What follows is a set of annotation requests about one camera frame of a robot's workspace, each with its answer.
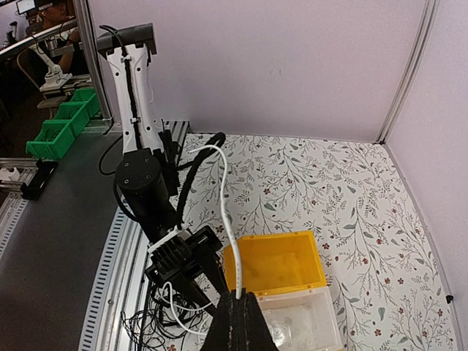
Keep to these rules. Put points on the clear plastic bin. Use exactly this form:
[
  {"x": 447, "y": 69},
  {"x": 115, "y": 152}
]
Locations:
[{"x": 303, "y": 320}]

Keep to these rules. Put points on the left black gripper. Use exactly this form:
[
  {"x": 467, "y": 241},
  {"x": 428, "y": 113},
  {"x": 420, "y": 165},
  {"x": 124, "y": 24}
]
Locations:
[{"x": 203, "y": 259}]

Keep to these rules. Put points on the person in background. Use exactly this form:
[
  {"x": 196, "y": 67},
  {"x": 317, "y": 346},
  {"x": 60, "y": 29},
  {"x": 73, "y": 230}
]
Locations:
[{"x": 56, "y": 13}]

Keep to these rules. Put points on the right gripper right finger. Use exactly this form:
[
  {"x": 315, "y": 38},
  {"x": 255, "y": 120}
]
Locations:
[{"x": 253, "y": 330}]

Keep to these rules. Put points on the right aluminium frame post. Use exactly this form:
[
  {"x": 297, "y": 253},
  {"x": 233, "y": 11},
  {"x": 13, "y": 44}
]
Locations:
[{"x": 408, "y": 77}]

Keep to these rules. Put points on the left aluminium frame post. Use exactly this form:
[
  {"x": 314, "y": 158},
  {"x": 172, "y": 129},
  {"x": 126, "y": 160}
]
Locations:
[{"x": 88, "y": 38}]

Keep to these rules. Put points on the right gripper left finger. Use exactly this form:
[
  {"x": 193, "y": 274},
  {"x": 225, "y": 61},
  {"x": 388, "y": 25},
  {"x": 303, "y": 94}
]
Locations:
[{"x": 223, "y": 331}]

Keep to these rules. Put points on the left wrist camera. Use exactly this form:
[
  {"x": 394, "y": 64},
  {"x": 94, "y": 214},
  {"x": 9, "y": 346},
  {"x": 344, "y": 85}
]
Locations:
[{"x": 172, "y": 249}]

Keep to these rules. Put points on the left yellow bin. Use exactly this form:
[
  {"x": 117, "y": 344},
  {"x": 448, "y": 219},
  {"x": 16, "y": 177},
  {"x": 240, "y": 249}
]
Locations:
[{"x": 283, "y": 263}]

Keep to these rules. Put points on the green bin row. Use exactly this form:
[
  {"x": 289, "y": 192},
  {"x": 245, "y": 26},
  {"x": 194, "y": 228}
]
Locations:
[{"x": 59, "y": 133}]

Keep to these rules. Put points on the aluminium frame post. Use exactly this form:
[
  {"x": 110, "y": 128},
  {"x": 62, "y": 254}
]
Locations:
[
  {"x": 88, "y": 38},
  {"x": 408, "y": 77}
]

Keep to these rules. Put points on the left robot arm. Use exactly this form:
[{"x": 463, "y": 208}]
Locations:
[{"x": 149, "y": 184}]

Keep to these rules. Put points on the floral table mat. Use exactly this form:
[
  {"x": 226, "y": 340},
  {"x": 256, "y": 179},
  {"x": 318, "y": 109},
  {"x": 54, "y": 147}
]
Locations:
[{"x": 385, "y": 283}]

